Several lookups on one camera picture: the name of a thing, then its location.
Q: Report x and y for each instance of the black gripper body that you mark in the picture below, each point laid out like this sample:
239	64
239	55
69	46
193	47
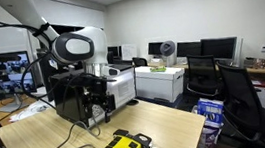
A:
100	96

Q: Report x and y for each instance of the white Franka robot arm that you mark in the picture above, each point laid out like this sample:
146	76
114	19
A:
75	47

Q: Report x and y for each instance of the black computer case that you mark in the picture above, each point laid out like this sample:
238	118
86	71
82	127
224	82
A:
124	88

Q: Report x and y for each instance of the black round object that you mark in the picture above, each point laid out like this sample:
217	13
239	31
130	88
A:
132	102

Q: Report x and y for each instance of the black computer tower with sticker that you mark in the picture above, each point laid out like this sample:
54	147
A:
47	83

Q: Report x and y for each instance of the small black chair backrest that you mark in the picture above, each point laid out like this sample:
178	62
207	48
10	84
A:
140	62

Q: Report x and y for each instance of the white paper sign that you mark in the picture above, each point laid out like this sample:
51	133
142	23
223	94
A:
129	52

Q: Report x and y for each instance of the white crumpled papers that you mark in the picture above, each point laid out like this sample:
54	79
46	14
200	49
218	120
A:
32	109

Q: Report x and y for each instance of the white storage box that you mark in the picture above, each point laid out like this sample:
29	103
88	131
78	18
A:
159	84

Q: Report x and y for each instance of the green item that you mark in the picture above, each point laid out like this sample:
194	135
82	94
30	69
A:
158	69

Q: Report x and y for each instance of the small black monitor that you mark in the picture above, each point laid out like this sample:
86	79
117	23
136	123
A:
155	48

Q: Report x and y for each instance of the computer monitor on silver stand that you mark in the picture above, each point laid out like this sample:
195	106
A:
15	77

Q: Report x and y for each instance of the grey desk fan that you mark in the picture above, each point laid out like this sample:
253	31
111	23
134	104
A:
168	49

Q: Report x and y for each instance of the medium black monitor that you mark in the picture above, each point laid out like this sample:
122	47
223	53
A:
188	49

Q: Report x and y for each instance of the blue and white carton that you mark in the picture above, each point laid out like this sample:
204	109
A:
211	110

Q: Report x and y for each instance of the white and purple bag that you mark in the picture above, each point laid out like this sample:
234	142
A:
209	140

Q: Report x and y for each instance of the black office chair with armrests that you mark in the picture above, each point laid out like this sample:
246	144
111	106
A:
202	72

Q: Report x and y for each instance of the wide black monitor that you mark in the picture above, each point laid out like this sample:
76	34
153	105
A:
219	48

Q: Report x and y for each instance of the large black mesh office chair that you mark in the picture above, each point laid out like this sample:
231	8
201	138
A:
243	105

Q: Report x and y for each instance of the red and white box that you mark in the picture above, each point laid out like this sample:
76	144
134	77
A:
263	91

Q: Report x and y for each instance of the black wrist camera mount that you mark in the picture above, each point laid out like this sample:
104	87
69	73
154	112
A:
89	80

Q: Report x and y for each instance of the black camera on stand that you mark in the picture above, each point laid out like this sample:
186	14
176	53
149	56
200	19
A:
1	57

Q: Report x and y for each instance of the white wall thermostat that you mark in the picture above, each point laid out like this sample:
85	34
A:
264	49

